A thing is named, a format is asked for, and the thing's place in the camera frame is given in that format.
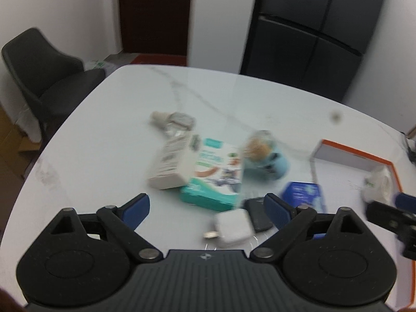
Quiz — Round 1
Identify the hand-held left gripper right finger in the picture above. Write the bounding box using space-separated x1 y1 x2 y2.
250 193 366 264

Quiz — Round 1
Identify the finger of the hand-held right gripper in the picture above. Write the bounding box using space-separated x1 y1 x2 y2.
366 201 416 261
394 192 416 209

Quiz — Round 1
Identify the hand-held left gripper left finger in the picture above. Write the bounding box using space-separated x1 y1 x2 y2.
49 193 164 264

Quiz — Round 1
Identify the white round container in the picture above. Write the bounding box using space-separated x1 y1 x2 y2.
360 165 394 204

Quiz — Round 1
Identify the orange-rimmed white box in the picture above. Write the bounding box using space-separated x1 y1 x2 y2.
309 139 407 225

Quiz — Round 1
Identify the white carton box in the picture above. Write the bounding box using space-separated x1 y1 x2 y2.
147 133 201 191

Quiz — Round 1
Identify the glass bottle with white cap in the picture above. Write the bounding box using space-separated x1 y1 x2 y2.
149 110 196 138

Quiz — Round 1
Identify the blue small box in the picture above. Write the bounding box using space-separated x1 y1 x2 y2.
280 181 328 214

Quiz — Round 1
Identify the white charger adapter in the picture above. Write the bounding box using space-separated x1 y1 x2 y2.
203 209 255 245

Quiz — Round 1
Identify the light blue round figurine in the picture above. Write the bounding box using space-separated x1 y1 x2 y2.
241 130 290 183

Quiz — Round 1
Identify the teal printed carton box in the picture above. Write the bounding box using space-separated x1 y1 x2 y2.
180 136 244 212

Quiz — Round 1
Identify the white cloth bundle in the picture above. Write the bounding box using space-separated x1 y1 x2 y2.
16 102 43 144

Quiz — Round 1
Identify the brown cardboard box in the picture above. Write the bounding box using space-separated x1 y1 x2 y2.
0 103 43 178

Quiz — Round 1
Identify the white plastic bag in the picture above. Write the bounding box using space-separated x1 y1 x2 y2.
84 58 115 73

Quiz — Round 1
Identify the red floor mat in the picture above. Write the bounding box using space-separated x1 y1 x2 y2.
131 54 188 68

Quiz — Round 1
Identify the dark grey chair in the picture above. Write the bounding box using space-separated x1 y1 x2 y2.
1 28 106 144

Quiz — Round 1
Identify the black refrigerator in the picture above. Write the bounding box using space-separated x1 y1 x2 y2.
240 0 391 103

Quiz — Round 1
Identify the dark brown door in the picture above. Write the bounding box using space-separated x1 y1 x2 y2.
118 0 193 57

